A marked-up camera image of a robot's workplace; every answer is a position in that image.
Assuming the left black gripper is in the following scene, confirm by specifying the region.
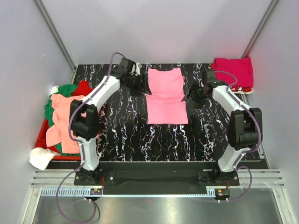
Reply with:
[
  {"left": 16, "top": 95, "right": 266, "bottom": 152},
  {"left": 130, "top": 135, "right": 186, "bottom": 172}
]
[{"left": 123, "top": 73, "right": 151, "bottom": 98}]

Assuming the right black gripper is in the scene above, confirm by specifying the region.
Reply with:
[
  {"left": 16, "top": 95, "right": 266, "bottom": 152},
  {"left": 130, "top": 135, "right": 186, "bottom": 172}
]
[{"left": 181, "top": 81, "right": 209, "bottom": 109}]

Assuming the pink t shirt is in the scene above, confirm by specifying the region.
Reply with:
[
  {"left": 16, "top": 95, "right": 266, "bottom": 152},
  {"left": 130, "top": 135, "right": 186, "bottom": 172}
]
[{"left": 146, "top": 68, "right": 188, "bottom": 125}]

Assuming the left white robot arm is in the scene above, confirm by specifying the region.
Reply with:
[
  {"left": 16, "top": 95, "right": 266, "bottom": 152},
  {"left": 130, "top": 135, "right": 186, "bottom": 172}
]
[{"left": 68, "top": 57, "right": 151, "bottom": 185}]

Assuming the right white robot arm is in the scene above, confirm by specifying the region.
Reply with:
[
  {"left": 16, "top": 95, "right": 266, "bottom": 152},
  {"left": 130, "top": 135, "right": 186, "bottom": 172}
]
[{"left": 183, "top": 70, "right": 263, "bottom": 185}]

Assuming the folded red white t shirt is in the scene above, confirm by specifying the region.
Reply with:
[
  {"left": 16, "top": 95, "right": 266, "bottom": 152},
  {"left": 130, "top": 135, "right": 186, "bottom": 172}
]
[{"left": 209, "top": 63, "right": 254, "bottom": 94}]

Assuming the black marble pattern mat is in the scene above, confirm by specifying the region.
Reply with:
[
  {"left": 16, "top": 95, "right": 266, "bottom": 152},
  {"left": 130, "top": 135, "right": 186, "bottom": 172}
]
[{"left": 71, "top": 63, "right": 262, "bottom": 162}]

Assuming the red t shirt in bin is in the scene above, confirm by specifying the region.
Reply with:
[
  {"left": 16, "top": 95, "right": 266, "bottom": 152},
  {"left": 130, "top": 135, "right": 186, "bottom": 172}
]
[{"left": 71, "top": 80, "right": 94, "bottom": 96}]

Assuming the folded magenta t shirt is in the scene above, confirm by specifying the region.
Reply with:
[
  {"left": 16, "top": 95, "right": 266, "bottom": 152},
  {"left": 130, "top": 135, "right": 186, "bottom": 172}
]
[{"left": 214, "top": 57, "right": 254, "bottom": 88}]

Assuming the green t shirt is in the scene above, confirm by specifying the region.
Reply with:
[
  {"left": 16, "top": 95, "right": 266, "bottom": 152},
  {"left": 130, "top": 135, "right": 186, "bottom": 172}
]
[{"left": 44, "top": 84, "right": 78, "bottom": 156}]

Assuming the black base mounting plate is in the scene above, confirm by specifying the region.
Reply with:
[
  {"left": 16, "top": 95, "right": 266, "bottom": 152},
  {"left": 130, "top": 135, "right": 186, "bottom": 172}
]
[{"left": 74, "top": 162, "right": 240, "bottom": 186}]

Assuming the salmon t shirt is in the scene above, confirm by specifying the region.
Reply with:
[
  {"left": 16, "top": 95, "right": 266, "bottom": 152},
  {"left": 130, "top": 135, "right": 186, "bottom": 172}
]
[{"left": 46, "top": 94, "right": 84, "bottom": 154}]

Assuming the red plastic bin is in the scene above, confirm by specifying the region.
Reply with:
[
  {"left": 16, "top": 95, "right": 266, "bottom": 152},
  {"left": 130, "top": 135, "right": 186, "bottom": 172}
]
[{"left": 35, "top": 119, "right": 81, "bottom": 161}]

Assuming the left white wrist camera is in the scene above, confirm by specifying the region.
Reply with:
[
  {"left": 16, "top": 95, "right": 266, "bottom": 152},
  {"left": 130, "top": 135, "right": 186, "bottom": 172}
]
[{"left": 130, "top": 63, "right": 142, "bottom": 76}]

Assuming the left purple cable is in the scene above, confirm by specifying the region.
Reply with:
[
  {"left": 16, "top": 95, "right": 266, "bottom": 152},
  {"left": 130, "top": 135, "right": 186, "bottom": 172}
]
[{"left": 55, "top": 52, "right": 128, "bottom": 222}]

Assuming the white cable duct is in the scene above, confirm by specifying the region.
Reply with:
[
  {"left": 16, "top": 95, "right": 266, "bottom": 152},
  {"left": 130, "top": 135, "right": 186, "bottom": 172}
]
[{"left": 41, "top": 187, "right": 216, "bottom": 198}]

